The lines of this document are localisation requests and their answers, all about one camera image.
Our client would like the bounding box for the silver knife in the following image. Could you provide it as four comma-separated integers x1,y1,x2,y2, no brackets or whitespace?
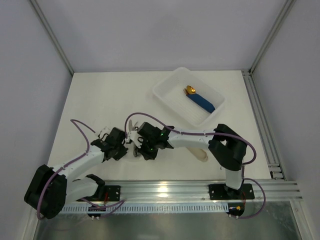
128,119,133,132

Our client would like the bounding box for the oval wooden cutlery tray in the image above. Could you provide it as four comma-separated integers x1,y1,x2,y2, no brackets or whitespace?
187,147,208,163

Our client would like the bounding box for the white paper napkin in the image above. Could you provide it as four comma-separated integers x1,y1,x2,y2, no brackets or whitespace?
123,138,145,163

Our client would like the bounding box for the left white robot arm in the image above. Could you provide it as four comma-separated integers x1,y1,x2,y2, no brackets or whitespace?
24,127,128,219

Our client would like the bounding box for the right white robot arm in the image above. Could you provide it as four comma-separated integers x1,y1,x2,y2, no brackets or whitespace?
134,122,249,199

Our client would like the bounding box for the gold cutlery in roll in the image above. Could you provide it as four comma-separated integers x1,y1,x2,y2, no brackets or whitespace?
183,85,196,95

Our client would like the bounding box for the white plastic basket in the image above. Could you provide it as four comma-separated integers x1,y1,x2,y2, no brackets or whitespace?
152,67,226,127

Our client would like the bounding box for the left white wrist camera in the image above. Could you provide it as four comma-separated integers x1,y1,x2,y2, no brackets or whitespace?
95,126,111,139

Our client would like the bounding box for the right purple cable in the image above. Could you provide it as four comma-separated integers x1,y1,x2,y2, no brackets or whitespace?
124,112,266,221

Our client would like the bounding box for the purple cable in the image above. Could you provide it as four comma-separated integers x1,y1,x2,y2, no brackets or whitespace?
36,119,126,221
124,112,266,221

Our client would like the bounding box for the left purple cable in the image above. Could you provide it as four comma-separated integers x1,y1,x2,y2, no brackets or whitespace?
36,119,126,221

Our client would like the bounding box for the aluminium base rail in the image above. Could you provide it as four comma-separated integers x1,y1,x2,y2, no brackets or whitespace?
33,180,304,205

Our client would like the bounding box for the white slotted cable duct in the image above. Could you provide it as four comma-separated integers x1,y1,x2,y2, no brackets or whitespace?
60,202,229,215

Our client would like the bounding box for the right aluminium side rail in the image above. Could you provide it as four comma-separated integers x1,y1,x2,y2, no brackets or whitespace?
241,69,286,181

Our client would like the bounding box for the left aluminium frame post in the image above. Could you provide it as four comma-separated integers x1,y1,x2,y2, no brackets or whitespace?
28,0,75,76

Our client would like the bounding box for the aluminium frame post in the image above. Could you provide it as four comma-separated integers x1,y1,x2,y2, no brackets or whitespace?
248,0,296,75
28,0,75,76

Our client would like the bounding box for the right aluminium frame post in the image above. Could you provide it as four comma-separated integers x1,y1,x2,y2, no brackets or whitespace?
248,0,296,75

